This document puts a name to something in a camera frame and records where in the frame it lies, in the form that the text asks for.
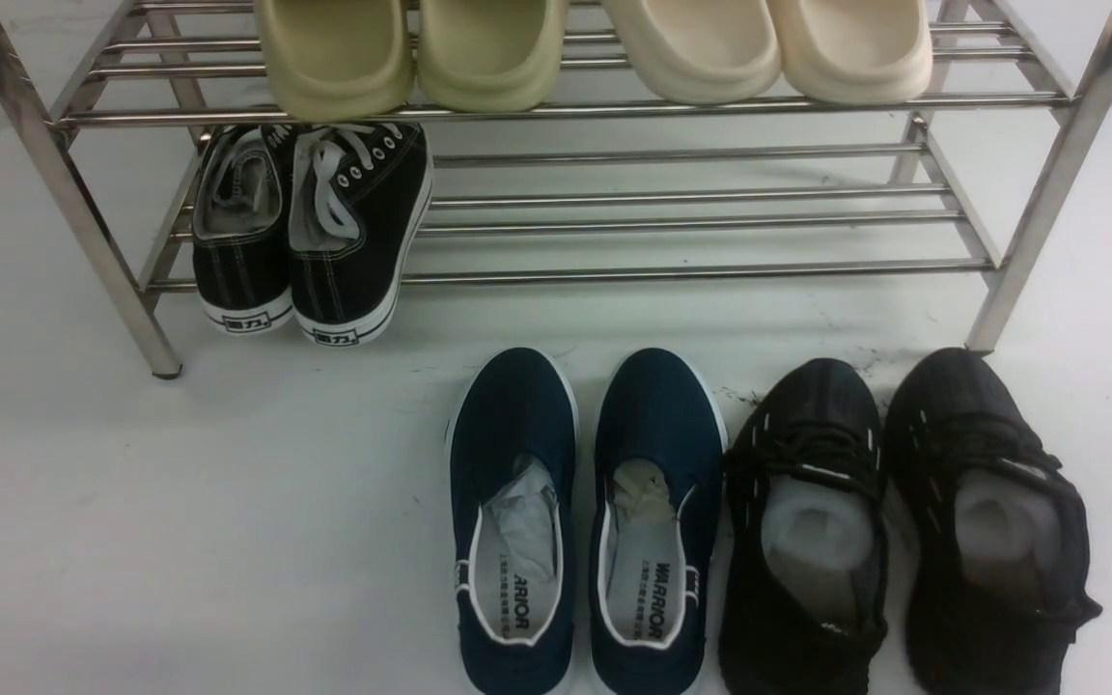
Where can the black canvas sneaker left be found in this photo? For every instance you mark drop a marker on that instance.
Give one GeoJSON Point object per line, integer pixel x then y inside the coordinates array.
{"type": "Point", "coordinates": [239, 223]}

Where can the black knit sneaker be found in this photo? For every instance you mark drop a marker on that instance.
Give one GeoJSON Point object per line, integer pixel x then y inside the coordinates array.
{"type": "Point", "coordinates": [808, 574]}
{"type": "Point", "coordinates": [1000, 587]}

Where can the green foam slipper left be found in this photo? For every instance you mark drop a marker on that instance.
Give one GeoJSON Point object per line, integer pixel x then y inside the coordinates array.
{"type": "Point", "coordinates": [336, 61]}

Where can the cream foam slipper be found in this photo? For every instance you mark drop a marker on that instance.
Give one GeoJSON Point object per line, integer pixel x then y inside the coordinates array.
{"type": "Point", "coordinates": [699, 52]}
{"type": "Point", "coordinates": [855, 52]}

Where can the green foam slipper right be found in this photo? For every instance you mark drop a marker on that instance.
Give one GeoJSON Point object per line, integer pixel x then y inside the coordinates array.
{"type": "Point", "coordinates": [490, 56]}

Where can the navy slip-on shoe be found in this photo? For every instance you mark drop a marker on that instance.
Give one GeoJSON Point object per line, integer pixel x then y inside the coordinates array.
{"type": "Point", "coordinates": [658, 450]}
{"type": "Point", "coordinates": [511, 445]}

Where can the green foam slipper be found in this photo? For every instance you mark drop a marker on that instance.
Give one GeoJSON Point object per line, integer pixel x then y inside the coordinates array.
{"type": "Point", "coordinates": [336, 61]}
{"type": "Point", "coordinates": [490, 56]}

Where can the cream foam slipper left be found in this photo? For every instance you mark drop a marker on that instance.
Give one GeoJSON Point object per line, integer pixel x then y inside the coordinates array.
{"type": "Point", "coordinates": [699, 52]}

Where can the cream foam slipper right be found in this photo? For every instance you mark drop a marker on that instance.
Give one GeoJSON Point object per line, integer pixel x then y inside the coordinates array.
{"type": "Point", "coordinates": [855, 52]}

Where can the navy slip-on shoe left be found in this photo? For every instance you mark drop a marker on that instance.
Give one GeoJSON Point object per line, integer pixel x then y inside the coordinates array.
{"type": "Point", "coordinates": [511, 445]}

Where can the navy slip-on shoe right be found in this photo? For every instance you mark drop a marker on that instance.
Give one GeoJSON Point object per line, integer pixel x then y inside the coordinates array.
{"type": "Point", "coordinates": [658, 450]}

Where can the black canvas sneaker right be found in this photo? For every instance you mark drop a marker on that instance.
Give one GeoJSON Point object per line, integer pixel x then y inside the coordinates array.
{"type": "Point", "coordinates": [359, 194]}

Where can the black canvas sneaker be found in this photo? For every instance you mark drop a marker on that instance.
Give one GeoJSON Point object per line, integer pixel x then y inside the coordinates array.
{"type": "Point", "coordinates": [359, 194]}
{"type": "Point", "coordinates": [239, 223]}

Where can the stainless steel shoe rack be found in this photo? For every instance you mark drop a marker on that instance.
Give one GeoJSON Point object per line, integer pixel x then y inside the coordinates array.
{"type": "Point", "coordinates": [199, 65]}

